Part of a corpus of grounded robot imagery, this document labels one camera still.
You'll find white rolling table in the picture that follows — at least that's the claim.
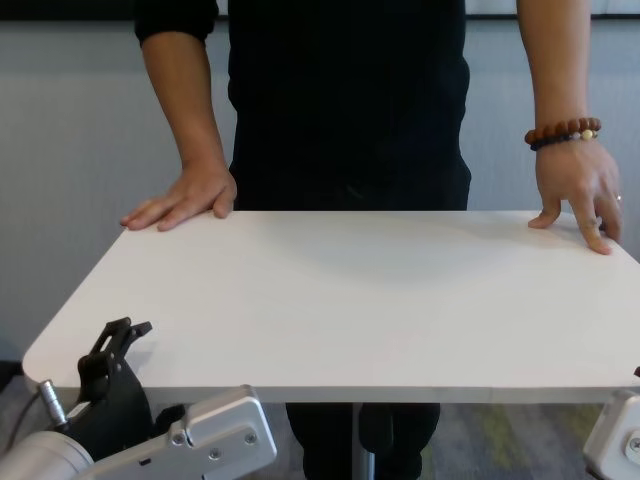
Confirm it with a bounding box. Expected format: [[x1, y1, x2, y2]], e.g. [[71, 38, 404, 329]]
[[22, 209, 640, 480]]

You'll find person's right forearm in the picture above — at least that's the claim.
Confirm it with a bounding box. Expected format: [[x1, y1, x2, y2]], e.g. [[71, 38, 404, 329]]
[[141, 29, 231, 174]]

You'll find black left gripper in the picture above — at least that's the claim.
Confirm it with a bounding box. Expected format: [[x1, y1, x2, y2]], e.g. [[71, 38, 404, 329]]
[[64, 317, 154, 459]]

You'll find person's left forearm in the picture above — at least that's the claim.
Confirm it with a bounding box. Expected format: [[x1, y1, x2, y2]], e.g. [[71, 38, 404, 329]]
[[517, 0, 596, 135]]

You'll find grey arm cable with plug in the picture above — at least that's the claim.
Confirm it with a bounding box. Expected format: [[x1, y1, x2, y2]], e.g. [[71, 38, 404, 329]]
[[0, 379, 70, 444]]

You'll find person's left hand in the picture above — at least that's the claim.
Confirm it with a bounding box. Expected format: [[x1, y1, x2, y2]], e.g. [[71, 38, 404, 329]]
[[528, 144, 625, 256]]

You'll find brown wooden bead bracelet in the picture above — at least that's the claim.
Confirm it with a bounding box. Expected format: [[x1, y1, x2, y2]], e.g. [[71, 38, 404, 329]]
[[524, 117, 602, 146]]

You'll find person's right hand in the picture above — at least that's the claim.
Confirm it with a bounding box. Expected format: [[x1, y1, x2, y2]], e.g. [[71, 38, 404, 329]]
[[121, 162, 237, 232]]

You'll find person's body in black clothes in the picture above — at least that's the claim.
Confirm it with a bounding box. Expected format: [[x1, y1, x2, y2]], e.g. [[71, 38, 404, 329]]
[[134, 0, 474, 480]]

